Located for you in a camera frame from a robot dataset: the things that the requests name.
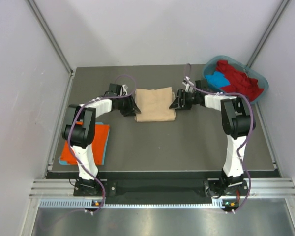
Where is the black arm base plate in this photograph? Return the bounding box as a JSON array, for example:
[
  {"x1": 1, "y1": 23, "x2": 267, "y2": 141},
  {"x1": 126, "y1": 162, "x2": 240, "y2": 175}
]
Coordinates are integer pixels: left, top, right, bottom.
[{"x1": 73, "y1": 171, "x2": 249, "y2": 199}]

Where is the left aluminium corner post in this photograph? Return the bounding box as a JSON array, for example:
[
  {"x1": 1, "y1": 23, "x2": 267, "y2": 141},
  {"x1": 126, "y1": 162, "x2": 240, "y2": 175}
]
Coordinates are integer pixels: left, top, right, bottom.
[{"x1": 25, "y1": 0, "x2": 73, "y2": 75}]

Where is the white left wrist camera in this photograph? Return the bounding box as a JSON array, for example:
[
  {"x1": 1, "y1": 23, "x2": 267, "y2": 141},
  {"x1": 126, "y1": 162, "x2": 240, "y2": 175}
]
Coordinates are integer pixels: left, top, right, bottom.
[{"x1": 120, "y1": 84, "x2": 128, "y2": 96}]

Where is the beige t shirt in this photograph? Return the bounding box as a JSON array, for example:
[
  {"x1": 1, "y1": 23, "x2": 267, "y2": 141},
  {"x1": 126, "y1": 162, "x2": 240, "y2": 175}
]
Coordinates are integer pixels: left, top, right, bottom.
[{"x1": 135, "y1": 87, "x2": 176, "y2": 122}]

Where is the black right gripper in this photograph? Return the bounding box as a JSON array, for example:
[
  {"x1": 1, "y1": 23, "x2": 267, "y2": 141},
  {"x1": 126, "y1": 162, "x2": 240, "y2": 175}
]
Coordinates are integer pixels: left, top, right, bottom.
[{"x1": 169, "y1": 89, "x2": 200, "y2": 111}]

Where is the orange folded t shirt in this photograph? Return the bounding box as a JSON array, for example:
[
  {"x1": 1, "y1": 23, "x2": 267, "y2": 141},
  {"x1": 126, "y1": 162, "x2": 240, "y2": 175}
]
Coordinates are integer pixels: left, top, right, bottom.
[{"x1": 60, "y1": 122, "x2": 111, "y2": 166}]

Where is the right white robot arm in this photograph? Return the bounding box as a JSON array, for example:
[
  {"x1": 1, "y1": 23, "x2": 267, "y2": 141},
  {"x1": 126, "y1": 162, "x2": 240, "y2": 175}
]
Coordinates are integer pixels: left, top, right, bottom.
[{"x1": 169, "y1": 76, "x2": 256, "y2": 195}]

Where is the teal plastic basket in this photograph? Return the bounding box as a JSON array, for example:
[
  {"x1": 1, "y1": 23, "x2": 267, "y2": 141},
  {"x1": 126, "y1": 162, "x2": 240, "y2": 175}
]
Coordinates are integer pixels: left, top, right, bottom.
[{"x1": 202, "y1": 56, "x2": 269, "y2": 104}]

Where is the red t shirt in basket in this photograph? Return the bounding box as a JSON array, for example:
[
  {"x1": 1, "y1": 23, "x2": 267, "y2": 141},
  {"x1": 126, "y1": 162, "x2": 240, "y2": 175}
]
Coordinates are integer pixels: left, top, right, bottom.
[{"x1": 216, "y1": 60, "x2": 264, "y2": 102}]

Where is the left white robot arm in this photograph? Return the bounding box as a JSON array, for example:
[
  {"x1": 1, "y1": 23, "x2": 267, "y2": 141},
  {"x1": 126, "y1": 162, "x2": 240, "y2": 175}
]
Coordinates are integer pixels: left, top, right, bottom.
[{"x1": 61, "y1": 84, "x2": 141, "y2": 195}]

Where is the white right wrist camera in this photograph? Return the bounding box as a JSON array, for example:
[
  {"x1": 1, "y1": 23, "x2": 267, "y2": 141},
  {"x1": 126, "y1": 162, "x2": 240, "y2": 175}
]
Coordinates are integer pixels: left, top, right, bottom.
[{"x1": 182, "y1": 76, "x2": 194, "y2": 93}]

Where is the aluminium frame rail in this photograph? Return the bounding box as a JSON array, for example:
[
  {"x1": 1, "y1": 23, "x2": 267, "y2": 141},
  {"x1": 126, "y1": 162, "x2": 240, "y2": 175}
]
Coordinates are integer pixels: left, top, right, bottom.
[{"x1": 29, "y1": 178, "x2": 295, "y2": 198}]

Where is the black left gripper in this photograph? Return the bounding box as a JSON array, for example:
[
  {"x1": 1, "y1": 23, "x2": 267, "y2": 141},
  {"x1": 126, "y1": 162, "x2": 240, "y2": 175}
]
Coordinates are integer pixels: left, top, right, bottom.
[{"x1": 116, "y1": 93, "x2": 141, "y2": 117}]

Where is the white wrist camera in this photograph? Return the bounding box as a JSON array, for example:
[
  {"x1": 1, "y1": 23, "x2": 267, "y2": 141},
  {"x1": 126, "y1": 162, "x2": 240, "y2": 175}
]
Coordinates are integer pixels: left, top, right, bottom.
[
  {"x1": 182, "y1": 76, "x2": 194, "y2": 93},
  {"x1": 120, "y1": 84, "x2": 128, "y2": 96}
]

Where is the blue t shirt in basket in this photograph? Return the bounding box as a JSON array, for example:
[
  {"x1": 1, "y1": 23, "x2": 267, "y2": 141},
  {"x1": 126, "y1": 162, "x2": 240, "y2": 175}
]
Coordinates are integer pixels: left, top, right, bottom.
[{"x1": 205, "y1": 71, "x2": 231, "y2": 88}]

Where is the aluminium corner post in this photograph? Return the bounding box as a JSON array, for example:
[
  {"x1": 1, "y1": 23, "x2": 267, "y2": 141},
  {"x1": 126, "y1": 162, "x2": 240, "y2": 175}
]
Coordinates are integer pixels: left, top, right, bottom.
[
  {"x1": 25, "y1": 0, "x2": 73, "y2": 75},
  {"x1": 246, "y1": 0, "x2": 291, "y2": 68}
]

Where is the right aluminium corner post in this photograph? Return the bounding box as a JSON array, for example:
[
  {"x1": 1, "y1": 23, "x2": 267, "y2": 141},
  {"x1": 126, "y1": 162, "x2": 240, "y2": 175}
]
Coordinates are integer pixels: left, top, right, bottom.
[{"x1": 246, "y1": 0, "x2": 291, "y2": 68}]

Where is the slotted grey cable duct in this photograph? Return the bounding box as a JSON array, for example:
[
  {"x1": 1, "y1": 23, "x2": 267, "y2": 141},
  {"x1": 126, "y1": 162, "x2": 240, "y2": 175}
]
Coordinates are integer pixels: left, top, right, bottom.
[{"x1": 39, "y1": 198, "x2": 239, "y2": 209}]

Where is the light blue folded t shirt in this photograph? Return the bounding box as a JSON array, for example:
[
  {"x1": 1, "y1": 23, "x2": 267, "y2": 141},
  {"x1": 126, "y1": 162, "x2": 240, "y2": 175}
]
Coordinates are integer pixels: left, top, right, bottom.
[{"x1": 58, "y1": 126, "x2": 111, "y2": 166}]

